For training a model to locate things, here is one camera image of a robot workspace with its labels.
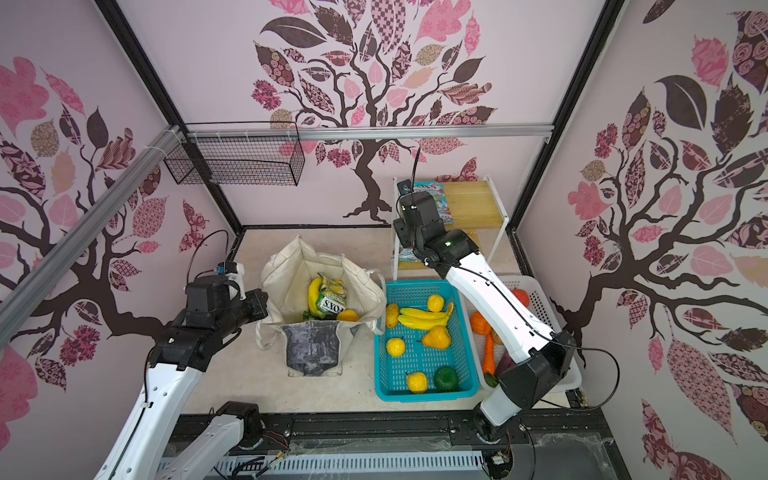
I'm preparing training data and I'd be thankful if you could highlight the yellow banana bunch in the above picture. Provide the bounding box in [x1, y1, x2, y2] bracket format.
[308, 277, 325, 320]

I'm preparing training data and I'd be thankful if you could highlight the cream canvas grocery bag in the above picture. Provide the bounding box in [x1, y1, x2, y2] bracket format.
[256, 237, 387, 377]

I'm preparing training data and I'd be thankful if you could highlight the yellow pear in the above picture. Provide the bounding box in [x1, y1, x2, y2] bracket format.
[421, 325, 452, 351]

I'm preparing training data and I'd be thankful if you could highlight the yellow green Fox's bag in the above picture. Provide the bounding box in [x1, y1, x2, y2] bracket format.
[317, 293, 347, 319]

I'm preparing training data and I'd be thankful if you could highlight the teal striped candy bag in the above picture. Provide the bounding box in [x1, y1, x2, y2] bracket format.
[415, 182, 455, 225]

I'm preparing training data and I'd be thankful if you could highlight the green candy bag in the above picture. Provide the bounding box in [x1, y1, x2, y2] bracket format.
[319, 274, 347, 297]

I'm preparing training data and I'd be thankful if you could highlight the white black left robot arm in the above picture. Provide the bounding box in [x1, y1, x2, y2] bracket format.
[96, 274, 268, 479]

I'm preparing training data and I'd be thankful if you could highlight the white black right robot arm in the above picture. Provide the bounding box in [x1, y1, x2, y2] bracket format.
[393, 180, 576, 442]

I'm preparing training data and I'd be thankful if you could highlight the lower teal candy bag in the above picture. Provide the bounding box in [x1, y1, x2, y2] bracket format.
[398, 248, 421, 263]

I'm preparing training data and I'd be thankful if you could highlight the white wood two-tier shelf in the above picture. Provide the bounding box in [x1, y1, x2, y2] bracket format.
[391, 175, 511, 282]

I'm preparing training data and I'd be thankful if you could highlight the yellow lemon top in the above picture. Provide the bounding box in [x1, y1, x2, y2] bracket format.
[427, 294, 445, 313]

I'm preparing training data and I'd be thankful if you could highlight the wrinkled yellow mango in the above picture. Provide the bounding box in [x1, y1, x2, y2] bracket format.
[385, 303, 400, 330]

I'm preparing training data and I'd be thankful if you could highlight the yellow banana pair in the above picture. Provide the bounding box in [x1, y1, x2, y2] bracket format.
[398, 303, 455, 331]

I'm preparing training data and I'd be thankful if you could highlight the red tomato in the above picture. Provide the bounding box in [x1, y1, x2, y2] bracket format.
[512, 289, 530, 308]

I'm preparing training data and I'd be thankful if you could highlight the small yellow lemon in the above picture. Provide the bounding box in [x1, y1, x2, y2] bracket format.
[386, 338, 406, 358]

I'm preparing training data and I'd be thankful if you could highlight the teal plastic basket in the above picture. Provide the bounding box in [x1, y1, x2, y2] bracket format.
[374, 279, 479, 403]

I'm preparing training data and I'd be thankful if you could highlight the white plastic basket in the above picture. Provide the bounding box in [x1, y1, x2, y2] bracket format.
[469, 274, 582, 395]

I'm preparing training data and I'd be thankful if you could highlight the green avocado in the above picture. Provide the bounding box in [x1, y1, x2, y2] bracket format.
[433, 366, 459, 392]

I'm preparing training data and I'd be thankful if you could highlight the lower orange carrot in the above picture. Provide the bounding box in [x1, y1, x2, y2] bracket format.
[482, 333, 496, 376]

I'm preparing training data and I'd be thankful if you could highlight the yellow lemon bottom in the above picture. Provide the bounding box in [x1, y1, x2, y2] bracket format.
[406, 372, 429, 394]

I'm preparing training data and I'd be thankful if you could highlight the purple red onion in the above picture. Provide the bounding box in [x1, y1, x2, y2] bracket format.
[495, 352, 516, 375]

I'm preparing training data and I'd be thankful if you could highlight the green cucumber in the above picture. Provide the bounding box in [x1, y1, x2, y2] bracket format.
[484, 373, 498, 388]

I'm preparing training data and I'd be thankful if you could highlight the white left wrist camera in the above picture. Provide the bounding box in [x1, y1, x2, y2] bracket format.
[216, 261, 246, 300]

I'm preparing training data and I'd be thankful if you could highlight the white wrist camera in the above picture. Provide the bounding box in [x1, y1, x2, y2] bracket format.
[216, 261, 246, 300]
[396, 179, 414, 197]

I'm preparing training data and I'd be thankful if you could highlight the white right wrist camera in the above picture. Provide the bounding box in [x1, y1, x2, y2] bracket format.
[396, 179, 414, 197]

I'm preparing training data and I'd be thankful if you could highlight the black wire wall basket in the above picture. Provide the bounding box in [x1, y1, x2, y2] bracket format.
[164, 120, 305, 187]

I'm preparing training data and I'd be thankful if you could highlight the silver aluminium rail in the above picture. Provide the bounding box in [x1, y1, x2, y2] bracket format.
[1, 123, 554, 345]

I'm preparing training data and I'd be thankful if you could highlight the black front rail base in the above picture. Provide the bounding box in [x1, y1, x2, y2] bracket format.
[110, 406, 631, 480]

